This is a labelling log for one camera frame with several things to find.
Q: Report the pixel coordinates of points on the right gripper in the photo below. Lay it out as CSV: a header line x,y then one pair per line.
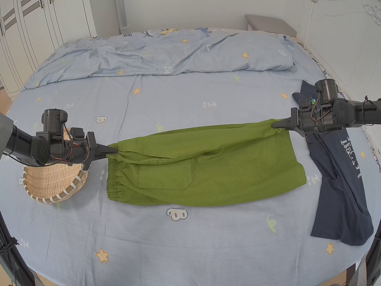
x,y
308,122

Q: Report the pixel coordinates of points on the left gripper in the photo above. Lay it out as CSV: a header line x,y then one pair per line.
x,y
78,153

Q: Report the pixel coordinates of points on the green shorts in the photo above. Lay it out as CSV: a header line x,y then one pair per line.
x,y
226,171

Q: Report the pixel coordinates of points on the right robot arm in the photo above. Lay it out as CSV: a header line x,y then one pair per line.
x,y
342,112

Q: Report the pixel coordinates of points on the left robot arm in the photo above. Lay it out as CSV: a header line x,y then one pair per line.
x,y
23,144

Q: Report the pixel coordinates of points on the round woven basket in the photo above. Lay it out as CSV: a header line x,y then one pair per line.
x,y
53,180

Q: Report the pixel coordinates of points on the bed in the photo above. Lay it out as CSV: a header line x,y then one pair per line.
x,y
190,249

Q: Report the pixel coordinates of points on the dark blue T-shirt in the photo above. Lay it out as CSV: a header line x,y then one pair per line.
x,y
339,189

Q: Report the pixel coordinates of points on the grey bedside table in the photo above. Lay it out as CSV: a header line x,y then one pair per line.
x,y
271,25

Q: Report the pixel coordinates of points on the pale blue quilt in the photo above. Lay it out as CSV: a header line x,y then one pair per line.
x,y
166,55

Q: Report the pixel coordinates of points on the white wardrobe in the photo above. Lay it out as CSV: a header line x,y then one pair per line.
x,y
32,22

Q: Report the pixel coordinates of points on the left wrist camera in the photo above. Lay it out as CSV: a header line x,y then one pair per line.
x,y
78,134

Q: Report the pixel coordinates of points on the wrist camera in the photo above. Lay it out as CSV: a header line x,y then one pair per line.
x,y
306,102
78,134

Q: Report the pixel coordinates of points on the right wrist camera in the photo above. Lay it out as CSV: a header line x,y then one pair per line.
x,y
306,102

